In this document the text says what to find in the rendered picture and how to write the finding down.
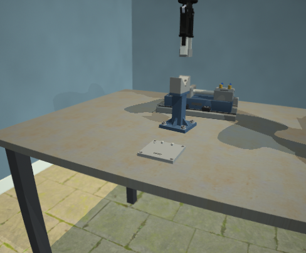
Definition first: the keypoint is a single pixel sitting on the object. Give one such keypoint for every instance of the grey rectangular block with slot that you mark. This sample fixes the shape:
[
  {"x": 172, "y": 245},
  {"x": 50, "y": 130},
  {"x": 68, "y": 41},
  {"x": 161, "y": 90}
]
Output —
[{"x": 189, "y": 53}]

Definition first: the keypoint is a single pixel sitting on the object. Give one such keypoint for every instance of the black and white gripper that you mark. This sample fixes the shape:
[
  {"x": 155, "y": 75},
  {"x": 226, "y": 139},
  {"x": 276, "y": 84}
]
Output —
[{"x": 186, "y": 24}]

